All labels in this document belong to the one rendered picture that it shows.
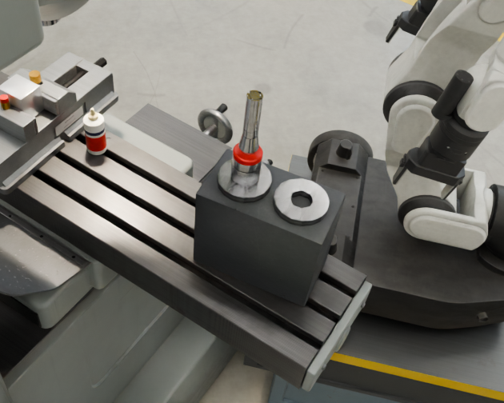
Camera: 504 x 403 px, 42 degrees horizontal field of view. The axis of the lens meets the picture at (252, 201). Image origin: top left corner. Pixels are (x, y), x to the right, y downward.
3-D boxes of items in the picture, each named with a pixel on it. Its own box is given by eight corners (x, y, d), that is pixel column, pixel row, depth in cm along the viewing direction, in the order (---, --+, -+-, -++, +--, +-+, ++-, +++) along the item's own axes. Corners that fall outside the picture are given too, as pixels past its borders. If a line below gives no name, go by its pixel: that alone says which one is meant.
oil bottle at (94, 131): (96, 139, 137) (91, 98, 129) (110, 147, 136) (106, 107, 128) (82, 149, 135) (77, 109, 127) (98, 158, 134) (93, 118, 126)
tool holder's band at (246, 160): (226, 155, 103) (226, 150, 102) (245, 140, 105) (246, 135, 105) (250, 170, 101) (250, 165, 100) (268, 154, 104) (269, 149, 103)
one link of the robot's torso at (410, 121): (457, 190, 180) (450, 42, 147) (457, 247, 167) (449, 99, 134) (399, 191, 185) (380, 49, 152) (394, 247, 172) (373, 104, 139)
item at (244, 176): (224, 177, 107) (226, 155, 103) (242, 161, 109) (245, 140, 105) (247, 192, 105) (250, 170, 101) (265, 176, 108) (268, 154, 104)
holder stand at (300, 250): (221, 215, 127) (227, 141, 112) (326, 258, 123) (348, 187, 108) (192, 260, 120) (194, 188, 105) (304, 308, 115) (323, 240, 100)
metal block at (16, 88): (22, 97, 133) (16, 73, 128) (44, 109, 131) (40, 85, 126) (2, 111, 129) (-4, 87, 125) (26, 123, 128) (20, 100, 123)
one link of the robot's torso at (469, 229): (475, 200, 181) (493, 168, 171) (476, 257, 168) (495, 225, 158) (402, 184, 183) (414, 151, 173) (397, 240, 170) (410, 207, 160)
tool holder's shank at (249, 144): (234, 150, 102) (239, 95, 94) (246, 140, 104) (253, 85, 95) (250, 161, 101) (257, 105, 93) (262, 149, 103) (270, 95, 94)
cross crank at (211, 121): (206, 124, 195) (207, 93, 186) (239, 141, 192) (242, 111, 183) (174, 154, 186) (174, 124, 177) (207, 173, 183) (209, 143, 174)
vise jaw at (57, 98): (30, 77, 137) (27, 62, 134) (77, 101, 134) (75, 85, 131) (10, 93, 134) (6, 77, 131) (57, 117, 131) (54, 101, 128)
